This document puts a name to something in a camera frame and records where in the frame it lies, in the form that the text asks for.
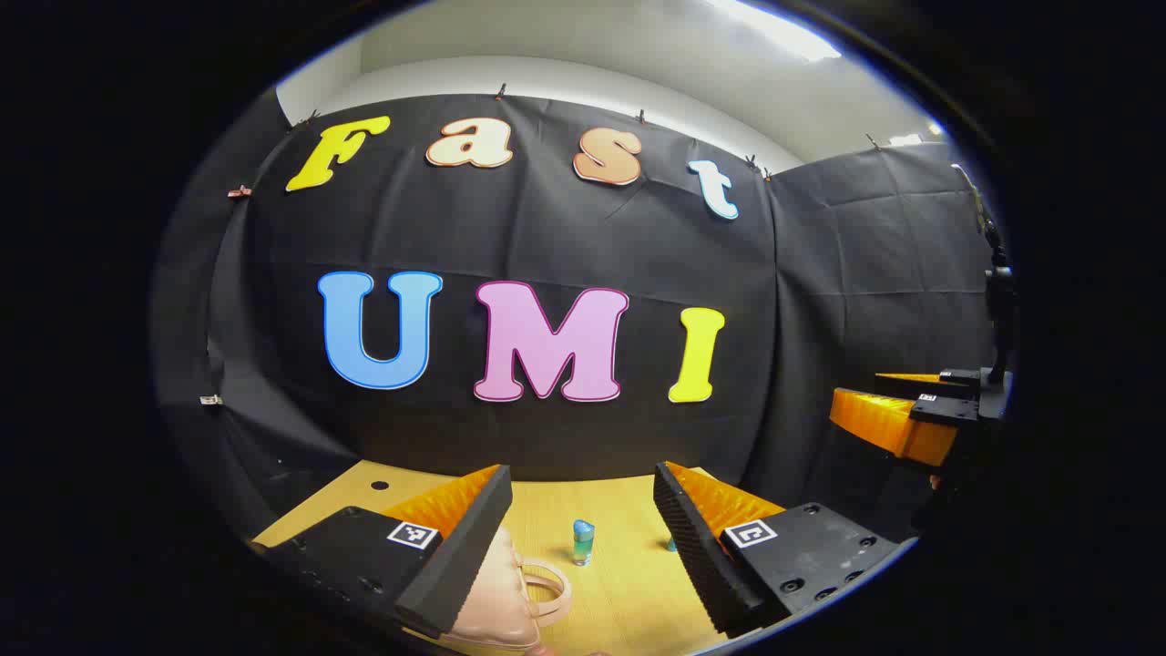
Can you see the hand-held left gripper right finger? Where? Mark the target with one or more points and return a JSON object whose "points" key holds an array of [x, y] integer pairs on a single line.
{"points": [[697, 556]]}

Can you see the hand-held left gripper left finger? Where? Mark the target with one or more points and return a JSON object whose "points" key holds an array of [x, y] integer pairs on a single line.
{"points": [[455, 565]]}

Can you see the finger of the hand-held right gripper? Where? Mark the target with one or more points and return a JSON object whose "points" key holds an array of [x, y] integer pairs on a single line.
{"points": [[920, 383], [888, 424]]}

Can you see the pink suitcase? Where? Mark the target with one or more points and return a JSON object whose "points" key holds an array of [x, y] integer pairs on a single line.
{"points": [[496, 601]]}

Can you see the blue capped teal tube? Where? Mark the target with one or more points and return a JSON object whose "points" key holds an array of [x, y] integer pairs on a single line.
{"points": [[583, 544]]}

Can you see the black backdrop cloth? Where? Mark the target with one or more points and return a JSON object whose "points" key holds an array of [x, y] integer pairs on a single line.
{"points": [[547, 228]]}

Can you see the copper cloth clip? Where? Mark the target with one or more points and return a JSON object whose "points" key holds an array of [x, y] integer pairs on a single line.
{"points": [[239, 191]]}

